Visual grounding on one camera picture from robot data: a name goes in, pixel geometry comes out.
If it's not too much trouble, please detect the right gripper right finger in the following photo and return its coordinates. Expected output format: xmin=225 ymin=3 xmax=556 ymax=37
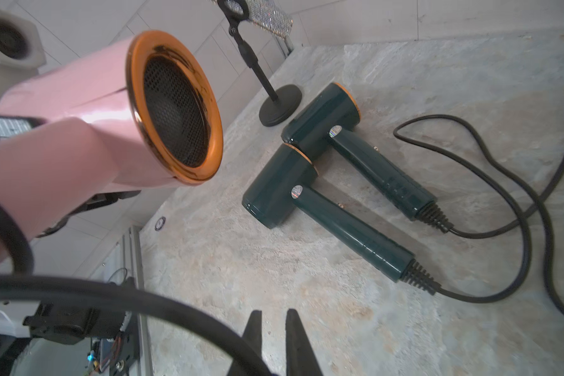
xmin=285 ymin=309 xmax=323 ymax=376

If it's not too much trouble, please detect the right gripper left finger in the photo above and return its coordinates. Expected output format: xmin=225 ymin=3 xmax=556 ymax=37
xmin=226 ymin=309 xmax=263 ymax=376

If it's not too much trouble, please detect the green hair dryer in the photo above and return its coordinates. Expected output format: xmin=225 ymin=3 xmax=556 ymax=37
xmin=242 ymin=144 xmax=440 ymax=295
xmin=281 ymin=82 xmax=453 ymax=233

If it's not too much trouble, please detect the pink hair dryer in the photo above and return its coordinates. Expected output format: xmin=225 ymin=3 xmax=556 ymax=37
xmin=0 ymin=30 xmax=225 ymax=274

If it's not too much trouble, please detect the black microphone stand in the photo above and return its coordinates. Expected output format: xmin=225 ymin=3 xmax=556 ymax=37
xmin=211 ymin=0 xmax=304 ymax=128

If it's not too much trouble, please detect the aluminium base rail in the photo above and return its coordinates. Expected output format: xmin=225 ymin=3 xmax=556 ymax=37
xmin=81 ymin=225 xmax=154 ymax=376

